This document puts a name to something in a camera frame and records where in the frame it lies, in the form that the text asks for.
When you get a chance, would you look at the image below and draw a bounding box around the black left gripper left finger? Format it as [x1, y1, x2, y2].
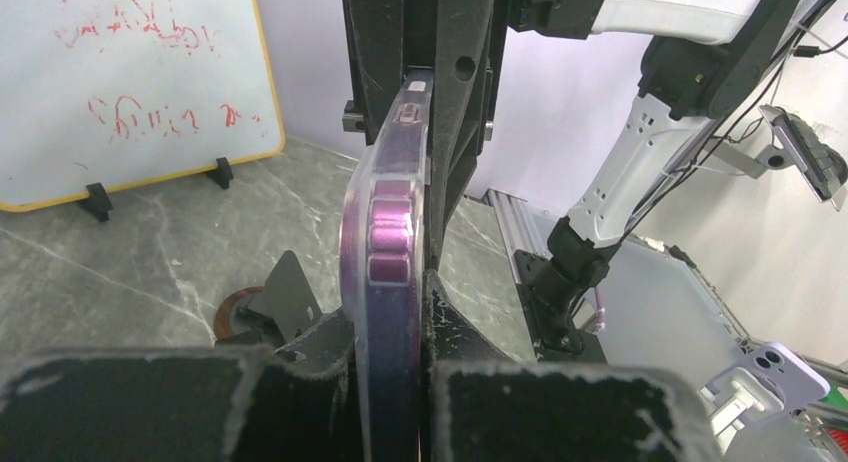
[1, 312, 353, 461]

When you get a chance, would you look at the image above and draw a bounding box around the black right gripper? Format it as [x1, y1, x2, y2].
[342, 0, 606, 270]

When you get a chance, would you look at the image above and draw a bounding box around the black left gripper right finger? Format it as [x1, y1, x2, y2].
[421, 270, 719, 461]

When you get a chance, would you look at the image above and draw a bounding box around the purple phone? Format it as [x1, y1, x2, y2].
[339, 70, 434, 461]

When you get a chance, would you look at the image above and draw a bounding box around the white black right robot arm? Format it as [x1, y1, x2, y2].
[342, 0, 835, 353]

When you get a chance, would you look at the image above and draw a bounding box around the lilac phone on white holder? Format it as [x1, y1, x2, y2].
[699, 342, 831, 444]

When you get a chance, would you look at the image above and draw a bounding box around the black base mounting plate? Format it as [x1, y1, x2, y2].
[512, 250, 607, 364]

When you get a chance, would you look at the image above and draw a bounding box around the yellow framed whiteboard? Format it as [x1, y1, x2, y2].
[1, 0, 285, 213]

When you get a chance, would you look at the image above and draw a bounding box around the black keyboard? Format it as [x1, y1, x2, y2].
[759, 104, 847, 212]

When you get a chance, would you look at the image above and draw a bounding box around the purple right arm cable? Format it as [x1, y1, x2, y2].
[591, 285, 609, 334]

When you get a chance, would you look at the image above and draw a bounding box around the aluminium rail frame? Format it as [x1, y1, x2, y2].
[484, 189, 550, 291]

